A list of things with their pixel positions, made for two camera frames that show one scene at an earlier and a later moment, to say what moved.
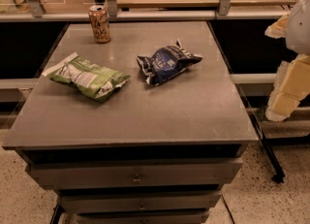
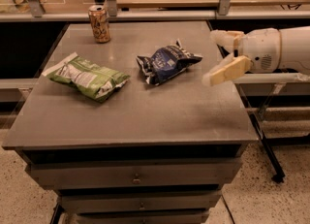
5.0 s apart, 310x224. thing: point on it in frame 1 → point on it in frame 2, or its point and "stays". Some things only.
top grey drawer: x=135 y=174 stays
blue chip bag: x=167 y=62 stays
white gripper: x=299 y=29 → x=262 y=50
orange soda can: x=100 y=23 stays
